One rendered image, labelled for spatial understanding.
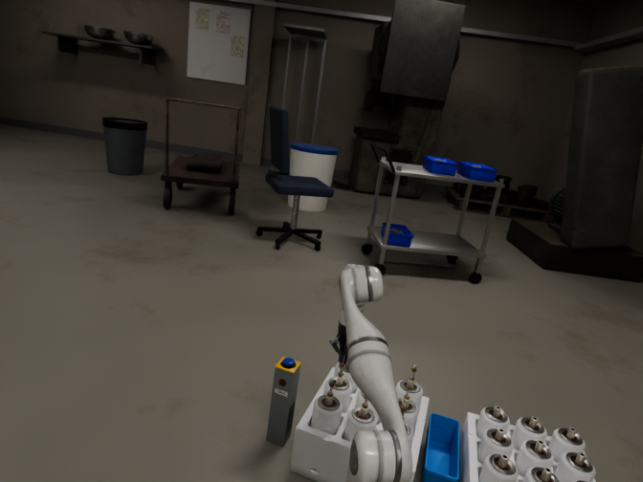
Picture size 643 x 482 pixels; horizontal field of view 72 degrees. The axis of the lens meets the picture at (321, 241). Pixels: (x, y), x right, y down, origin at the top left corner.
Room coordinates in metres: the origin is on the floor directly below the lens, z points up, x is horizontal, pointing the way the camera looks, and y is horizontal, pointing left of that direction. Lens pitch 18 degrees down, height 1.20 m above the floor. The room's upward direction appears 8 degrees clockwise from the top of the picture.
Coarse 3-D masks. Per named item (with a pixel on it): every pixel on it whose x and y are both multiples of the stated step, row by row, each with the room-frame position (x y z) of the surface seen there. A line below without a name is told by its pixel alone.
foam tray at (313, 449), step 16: (352, 400) 1.36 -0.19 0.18; (304, 416) 1.23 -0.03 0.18; (304, 432) 1.17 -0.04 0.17; (320, 432) 1.17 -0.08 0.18; (416, 432) 1.23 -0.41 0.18; (304, 448) 1.17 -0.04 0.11; (320, 448) 1.15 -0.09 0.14; (336, 448) 1.14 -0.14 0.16; (416, 448) 1.16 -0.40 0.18; (304, 464) 1.16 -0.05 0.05; (320, 464) 1.15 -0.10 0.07; (336, 464) 1.13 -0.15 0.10; (416, 464) 1.10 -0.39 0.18; (320, 480) 1.15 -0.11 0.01; (336, 480) 1.13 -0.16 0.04
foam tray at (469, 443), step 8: (472, 416) 1.36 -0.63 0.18; (464, 424) 1.38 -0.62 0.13; (472, 424) 1.32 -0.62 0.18; (464, 432) 1.33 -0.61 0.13; (472, 432) 1.28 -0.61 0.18; (512, 432) 1.32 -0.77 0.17; (464, 440) 1.30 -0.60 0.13; (472, 440) 1.24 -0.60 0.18; (464, 448) 1.26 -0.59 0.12; (472, 448) 1.20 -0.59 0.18; (464, 456) 1.22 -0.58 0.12; (472, 456) 1.16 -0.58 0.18; (512, 456) 1.19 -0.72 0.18; (464, 464) 1.19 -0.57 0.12; (472, 464) 1.13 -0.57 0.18; (480, 464) 1.13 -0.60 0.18; (552, 464) 1.18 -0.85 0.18; (464, 472) 1.15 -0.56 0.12; (472, 472) 1.09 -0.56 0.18; (552, 472) 1.14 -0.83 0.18; (464, 480) 1.12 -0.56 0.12; (472, 480) 1.06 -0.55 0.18; (520, 480) 1.10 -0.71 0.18
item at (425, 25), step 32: (416, 0) 5.90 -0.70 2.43; (384, 32) 5.94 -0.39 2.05; (416, 32) 5.91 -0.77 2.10; (448, 32) 5.96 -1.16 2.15; (384, 64) 5.87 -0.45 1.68; (416, 64) 5.92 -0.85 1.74; (448, 64) 5.97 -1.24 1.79; (384, 96) 6.32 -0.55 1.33; (416, 96) 5.93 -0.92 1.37; (416, 128) 6.23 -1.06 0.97; (352, 160) 6.67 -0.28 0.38; (416, 160) 6.22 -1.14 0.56; (384, 192) 6.19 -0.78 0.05; (416, 192) 6.26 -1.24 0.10
